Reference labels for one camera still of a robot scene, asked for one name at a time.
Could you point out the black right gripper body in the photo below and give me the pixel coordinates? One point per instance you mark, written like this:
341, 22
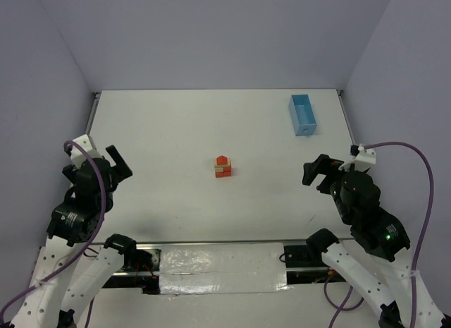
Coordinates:
325, 173

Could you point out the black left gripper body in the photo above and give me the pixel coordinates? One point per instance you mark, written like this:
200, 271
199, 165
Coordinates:
115, 171

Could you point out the light blue plastic box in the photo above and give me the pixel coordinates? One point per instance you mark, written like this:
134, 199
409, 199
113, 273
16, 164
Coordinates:
302, 115

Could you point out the long natural wood block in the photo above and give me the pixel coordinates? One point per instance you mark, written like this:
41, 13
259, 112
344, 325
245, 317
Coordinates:
223, 166

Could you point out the natural wood cube red N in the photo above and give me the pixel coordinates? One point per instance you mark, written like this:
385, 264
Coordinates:
218, 170

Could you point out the plain red wood block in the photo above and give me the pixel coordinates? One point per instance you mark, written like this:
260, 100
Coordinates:
222, 161

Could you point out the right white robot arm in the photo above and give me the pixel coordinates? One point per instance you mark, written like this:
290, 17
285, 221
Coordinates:
401, 298

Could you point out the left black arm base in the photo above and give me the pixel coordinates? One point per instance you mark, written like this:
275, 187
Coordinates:
139, 267

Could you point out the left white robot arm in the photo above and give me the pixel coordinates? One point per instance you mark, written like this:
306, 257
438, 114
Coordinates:
54, 298

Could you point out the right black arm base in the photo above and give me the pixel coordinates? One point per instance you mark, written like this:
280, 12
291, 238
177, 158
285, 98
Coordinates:
303, 261

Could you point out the silver tape strip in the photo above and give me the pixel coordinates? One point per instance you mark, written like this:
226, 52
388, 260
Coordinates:
222, 268

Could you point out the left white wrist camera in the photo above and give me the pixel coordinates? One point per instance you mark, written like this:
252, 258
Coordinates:
78, 148

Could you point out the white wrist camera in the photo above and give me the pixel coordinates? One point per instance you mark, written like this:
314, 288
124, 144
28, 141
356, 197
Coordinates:
362, 159
78, 148

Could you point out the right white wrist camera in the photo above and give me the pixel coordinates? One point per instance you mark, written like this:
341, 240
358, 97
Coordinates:
362, 159

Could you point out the aluminium table edge rail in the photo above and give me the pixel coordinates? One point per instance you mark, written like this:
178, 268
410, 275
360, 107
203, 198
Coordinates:
347, 120

